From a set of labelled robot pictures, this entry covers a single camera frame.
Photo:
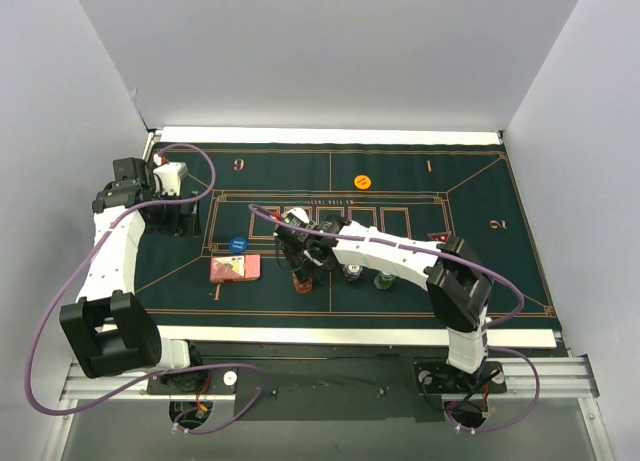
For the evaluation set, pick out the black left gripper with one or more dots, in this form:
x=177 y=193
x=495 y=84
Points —
x=176 y=221

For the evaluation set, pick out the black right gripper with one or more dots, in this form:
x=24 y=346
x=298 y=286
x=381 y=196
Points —
x=301 y=260

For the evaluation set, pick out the red poker chip stack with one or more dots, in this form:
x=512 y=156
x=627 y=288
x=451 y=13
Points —
x=303 y=286

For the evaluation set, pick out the blue poker chip stack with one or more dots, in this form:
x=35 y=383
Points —
x=352 y=272

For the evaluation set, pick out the blue small blind button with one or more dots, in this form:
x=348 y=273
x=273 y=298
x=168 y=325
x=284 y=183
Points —
x=238 y=244

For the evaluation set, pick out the orange big blind button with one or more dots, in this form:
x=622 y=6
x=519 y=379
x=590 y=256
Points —
x=362 y=182

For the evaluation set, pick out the red triangular all-in marker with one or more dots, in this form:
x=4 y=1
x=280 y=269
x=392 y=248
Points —
x=440 y=237

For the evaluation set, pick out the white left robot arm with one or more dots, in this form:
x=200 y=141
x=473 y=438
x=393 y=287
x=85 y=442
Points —
x=108 y=329

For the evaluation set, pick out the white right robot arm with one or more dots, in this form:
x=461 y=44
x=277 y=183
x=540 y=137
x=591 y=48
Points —
x=458 y=291

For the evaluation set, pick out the red playing card deck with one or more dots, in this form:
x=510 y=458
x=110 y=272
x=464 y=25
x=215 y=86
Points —
x=236 y=268

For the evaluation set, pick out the green poker chip stack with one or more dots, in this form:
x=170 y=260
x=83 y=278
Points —
x=384 y=280

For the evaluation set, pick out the green poker table mat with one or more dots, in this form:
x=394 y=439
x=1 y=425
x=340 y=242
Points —
x=468 y=191

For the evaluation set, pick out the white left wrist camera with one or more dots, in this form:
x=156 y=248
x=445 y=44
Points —
x=168 y=178

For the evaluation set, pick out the aluminium mounting rail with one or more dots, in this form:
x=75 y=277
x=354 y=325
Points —
x=561 y=378

